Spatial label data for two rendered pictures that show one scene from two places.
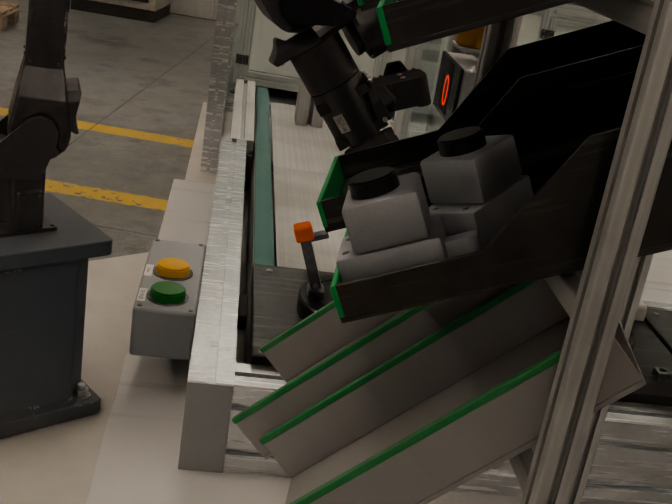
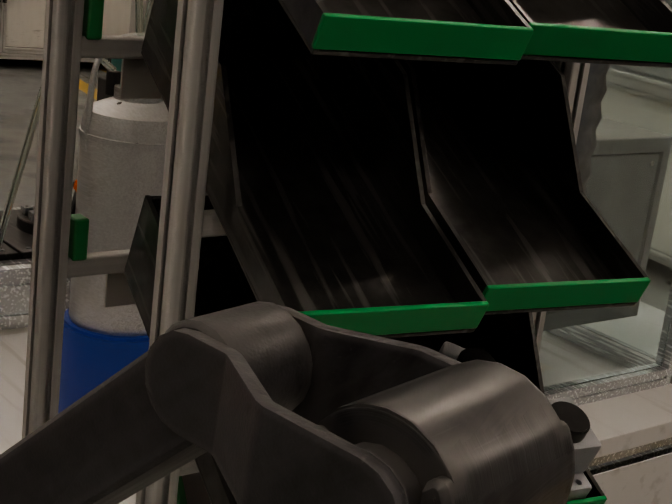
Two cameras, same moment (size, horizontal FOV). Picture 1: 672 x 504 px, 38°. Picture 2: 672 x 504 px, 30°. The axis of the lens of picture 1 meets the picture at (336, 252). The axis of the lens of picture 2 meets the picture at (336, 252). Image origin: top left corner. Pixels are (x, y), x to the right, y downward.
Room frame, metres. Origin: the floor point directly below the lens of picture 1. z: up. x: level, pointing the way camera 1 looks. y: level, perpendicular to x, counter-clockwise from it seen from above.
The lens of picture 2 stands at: (1.11, 0.56, 1.59)
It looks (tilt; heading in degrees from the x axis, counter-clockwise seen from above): 16 degrees down; 238
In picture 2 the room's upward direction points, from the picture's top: 7 degrees clockwise
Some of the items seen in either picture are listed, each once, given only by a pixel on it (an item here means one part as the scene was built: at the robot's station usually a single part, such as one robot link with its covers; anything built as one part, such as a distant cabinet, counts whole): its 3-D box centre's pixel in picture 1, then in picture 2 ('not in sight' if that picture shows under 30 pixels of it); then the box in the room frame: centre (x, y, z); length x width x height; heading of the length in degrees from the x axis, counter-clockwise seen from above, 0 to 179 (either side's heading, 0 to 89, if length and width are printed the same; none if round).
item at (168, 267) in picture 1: (173, 271); not in sight; (1.06, 0.19, 0.96); 0.04 x 0.04 x 0.02
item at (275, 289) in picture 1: (356, 322); not in sight; (1.00, -0.04, 0.96); 0.24 x 0.24 x 0.02; 8
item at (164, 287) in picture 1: (167, 295); not in sight; (0.99, 0.18, 0.96); 0.04 x 0.04 x 0.02
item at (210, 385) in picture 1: (226, 253); not in sight; (1.25, 0.15, 0.91); 0.89 x 0.06 x 0.11; 8
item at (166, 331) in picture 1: (170, 294); not in sight; (1.06, 0.19, 0.93); 0.21 x 0.07 x 0.06; 8
